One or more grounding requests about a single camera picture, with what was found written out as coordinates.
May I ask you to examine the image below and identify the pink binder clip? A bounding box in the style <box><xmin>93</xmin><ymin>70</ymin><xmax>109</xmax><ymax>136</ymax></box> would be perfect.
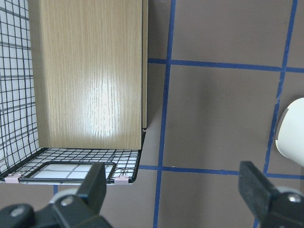
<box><xmin>4</xmin><ymin>174</ymin><xmax>22</xmax><ymax>184</ymax></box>
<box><xmin>114</xmin><ymin>176</ymin><xmax>129</xmax><ymax>185</ymax></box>

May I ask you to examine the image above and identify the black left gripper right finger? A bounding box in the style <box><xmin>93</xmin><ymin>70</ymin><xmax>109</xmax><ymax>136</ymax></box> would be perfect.
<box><xmin>238</xmin><ymin>161</ymin><xmax>304</xmax><ymax>228</ymax></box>

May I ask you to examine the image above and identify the white toaster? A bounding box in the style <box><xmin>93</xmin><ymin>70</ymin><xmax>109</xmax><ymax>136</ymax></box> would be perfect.
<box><xmin>275</xmin><ymin>97</ymin><xmax>304</xmax><ymax>166</ymax></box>

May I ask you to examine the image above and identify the wire rack with wooden shelves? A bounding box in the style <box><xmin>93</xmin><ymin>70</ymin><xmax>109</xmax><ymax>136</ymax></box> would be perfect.
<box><xmin>0</xmin><ymin>0</ymin><xmax>148</xmax><ymax>184</ymax></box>

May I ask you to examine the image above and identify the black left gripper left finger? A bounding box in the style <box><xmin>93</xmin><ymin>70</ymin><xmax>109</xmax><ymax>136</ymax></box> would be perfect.
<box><xmin>52</xmin><ymin>162</ymin><xmax>107</xmax><ymax>228</ymax></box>

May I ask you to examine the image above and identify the pink binder clip left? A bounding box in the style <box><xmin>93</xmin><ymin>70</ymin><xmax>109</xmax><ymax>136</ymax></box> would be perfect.
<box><xmin>4</xmin><ymin>174</ymin><xmax>22</xmax><ymax>184</ymax></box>

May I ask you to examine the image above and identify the pink binder clip right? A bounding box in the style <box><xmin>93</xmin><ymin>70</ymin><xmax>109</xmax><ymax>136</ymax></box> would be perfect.
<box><xmin>114</xmin><ymin>176</ymin><xmax>129</xmax><ymax>185</ymax></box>

